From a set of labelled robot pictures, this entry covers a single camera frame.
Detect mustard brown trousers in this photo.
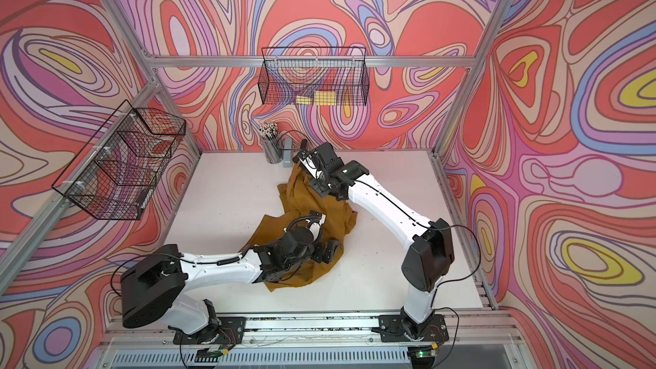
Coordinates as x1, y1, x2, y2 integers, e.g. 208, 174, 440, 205
245, 164, 357, 292

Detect black leather belt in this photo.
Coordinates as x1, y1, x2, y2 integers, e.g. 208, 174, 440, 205
285, 212, 326, 244

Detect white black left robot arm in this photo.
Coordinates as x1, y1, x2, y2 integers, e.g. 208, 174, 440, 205
120, 227, 341, 337

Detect black wire basket back wall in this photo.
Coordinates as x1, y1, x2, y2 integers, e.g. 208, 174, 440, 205
258, 45, 370, 107

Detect clear cup of pencils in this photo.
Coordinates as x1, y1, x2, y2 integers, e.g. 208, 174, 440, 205
259, 122, 282, 164

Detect yellow sticky notes pad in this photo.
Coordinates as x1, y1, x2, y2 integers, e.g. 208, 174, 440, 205
295, 91, 338, 106

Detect black wire basket left wall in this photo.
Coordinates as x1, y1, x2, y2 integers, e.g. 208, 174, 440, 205
51, 101, 186, 220

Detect aluminium front rail frame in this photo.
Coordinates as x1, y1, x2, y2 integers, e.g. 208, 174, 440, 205
85, 309, 537, 368

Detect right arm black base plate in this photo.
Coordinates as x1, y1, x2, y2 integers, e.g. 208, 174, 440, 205
372, 313, 450, 345

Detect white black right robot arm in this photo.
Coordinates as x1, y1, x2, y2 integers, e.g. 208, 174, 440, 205
293, 143, 454, 325

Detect black wire basket wall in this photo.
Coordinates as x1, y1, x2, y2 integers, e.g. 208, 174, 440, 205
258, 45, 370, 107
51, 101, 186, 220

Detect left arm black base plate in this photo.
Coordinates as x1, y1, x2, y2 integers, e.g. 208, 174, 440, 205
173, 316, 246, 346

